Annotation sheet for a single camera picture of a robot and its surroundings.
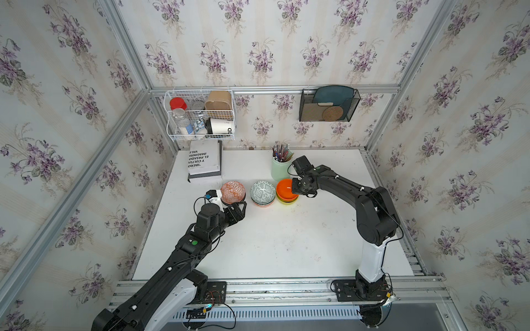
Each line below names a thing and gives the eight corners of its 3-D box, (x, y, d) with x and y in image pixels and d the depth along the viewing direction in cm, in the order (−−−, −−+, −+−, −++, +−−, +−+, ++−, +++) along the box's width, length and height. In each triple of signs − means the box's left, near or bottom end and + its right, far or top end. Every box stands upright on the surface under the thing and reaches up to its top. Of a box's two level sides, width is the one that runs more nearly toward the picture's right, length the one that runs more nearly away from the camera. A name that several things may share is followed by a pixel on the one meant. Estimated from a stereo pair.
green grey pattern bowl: (250, 208, 96) (249, 200, 90) (251, 189, 103) (250, 180, 97) (275, 208, 96) (276, 200, 90) (274, 189, 103) (275, 181, 97)
